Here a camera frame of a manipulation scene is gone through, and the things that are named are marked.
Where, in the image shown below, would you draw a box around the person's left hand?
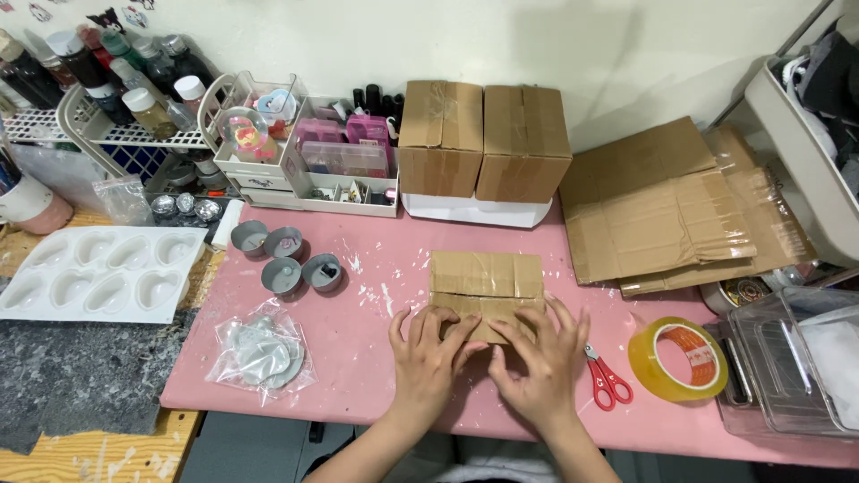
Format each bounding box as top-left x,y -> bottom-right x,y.
388,305 -> 491,421

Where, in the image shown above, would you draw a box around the person's right hand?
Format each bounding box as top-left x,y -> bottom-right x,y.
486,292 -> 592,437

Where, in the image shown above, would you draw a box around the small taped cardboard box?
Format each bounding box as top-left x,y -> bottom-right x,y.
428,250 -> 546,345

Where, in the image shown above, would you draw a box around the clear packing tape roll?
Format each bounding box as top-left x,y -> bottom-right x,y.
627,316 -> 730,404

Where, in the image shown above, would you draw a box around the pink table mat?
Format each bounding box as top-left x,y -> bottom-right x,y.
160,199 -> 859,470

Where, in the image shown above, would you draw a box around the grey tealight cup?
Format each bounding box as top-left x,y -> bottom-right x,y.
230,219 -> 271,260
263,225 -> 306,262
301,252 -> 344,294
260,256 -> 305,297

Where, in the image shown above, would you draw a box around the plastic bag of grey pieces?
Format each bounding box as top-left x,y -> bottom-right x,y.
204,298 -> 319,407

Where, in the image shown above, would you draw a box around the white plastic base box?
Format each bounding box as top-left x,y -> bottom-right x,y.
400,191 -> 554,229

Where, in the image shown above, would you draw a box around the flattened taped cardboard sheet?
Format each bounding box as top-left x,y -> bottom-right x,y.
558,116 -> 758,285
617,123 -> 820,299

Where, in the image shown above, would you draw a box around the round patterned tin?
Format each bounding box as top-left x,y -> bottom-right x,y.
698,274 -> 774,317

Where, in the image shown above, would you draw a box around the clear organizer with pink boxes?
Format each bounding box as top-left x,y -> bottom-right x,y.
281,94 -> 402,219

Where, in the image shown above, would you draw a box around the tall brown cardboard box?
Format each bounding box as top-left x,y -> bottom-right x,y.
397,80 -> 485,199
475,85 -> 574,205

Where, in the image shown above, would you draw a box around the clear plastic storage container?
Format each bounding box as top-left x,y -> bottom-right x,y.
717,286 -> 859,441

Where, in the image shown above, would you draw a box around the white paper roll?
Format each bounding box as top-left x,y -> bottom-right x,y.
211,199 -> 247,252

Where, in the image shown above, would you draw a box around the white drawer organizer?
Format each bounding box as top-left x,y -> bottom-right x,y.
197,70 -> 311,203

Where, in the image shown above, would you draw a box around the group of small black bottles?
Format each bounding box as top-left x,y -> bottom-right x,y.
352,83 -> 406,132

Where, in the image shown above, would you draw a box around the cluster of silver faceted balls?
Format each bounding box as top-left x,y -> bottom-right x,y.
148,192 -> 224,227

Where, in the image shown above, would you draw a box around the pink snow globe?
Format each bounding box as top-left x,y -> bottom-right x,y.
217,106 -> 271,163

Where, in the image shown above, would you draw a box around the white heart silicone mould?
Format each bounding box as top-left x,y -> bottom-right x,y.
0,225 -> 208,326

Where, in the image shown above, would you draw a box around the dark grey felt mat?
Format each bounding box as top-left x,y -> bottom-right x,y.
0,276 -> 200,456

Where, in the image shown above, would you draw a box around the empty clear plastic bag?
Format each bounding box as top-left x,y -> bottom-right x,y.
92,175 -> 157,228

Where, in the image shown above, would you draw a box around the grey trolley with clothes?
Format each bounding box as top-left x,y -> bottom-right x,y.
744,0 -> 859,271

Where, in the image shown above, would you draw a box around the pink and white cup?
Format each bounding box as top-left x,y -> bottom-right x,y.
0,151 -> 75,236

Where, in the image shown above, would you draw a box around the group of pigment bottles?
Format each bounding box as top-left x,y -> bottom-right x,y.
0,25 -> 217,142

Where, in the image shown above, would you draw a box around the red handled scissors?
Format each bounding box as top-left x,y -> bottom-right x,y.
583,343 -> 634,412

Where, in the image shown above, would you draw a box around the white wire rack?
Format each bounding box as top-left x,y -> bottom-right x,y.
0,84 -> 237,181

